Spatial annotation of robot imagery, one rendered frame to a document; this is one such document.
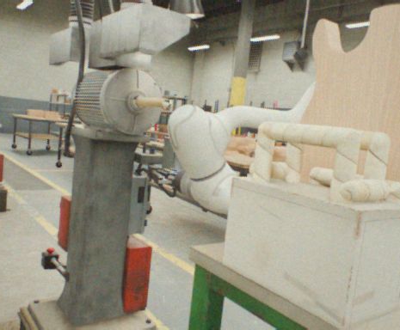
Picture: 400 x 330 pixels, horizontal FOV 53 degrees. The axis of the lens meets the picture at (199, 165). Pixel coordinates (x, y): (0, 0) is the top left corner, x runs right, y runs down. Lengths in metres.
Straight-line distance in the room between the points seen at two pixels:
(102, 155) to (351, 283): 1.25
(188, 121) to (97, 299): 1.14
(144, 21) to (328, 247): 0.88
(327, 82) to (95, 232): 1.18
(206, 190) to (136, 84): 0.69
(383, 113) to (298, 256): 0.32
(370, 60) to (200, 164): 0.42
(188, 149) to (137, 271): 1.04
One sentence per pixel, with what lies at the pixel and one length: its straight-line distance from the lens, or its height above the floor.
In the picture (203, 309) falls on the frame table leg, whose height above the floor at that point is 0.81.
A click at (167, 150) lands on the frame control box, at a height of 1.06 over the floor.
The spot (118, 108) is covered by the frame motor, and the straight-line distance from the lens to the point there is 1.52.
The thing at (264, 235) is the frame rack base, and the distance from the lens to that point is 0.70.
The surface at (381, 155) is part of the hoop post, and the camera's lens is 0.68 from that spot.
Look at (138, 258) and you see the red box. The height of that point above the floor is 0.57.
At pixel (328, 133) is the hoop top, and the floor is 1.20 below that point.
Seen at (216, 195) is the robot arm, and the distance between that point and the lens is 0.96.
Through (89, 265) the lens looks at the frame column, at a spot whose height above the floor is 0.56.
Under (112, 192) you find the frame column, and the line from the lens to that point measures 1.72.
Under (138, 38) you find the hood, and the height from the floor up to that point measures 1.43.
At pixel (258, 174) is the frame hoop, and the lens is 0.72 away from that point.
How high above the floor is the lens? 1.20
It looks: 6 degrees down
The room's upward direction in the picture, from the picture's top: 6 degrees clockwise
